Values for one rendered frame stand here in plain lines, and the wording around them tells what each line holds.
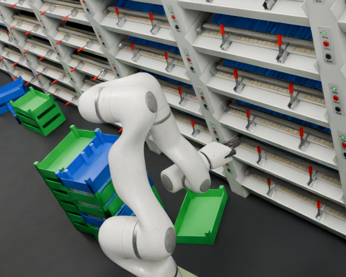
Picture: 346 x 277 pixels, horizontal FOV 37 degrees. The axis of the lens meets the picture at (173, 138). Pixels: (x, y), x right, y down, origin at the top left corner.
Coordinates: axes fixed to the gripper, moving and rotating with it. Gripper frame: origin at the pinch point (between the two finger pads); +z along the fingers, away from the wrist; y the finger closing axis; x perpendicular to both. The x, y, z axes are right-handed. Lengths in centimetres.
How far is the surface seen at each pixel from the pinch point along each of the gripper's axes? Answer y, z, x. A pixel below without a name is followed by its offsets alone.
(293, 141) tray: 9.0, 21.6, -7.0
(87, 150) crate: -70, -26, -15
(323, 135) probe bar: 20.5, 24.5, -2.1
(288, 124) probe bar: 4.5, 24.3, -2.2
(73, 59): -166, 22, -5
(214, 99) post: -30.3, 18.8, 1.9
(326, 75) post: 32.8, 11.1, 29.0
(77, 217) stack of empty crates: -88, -34, -57
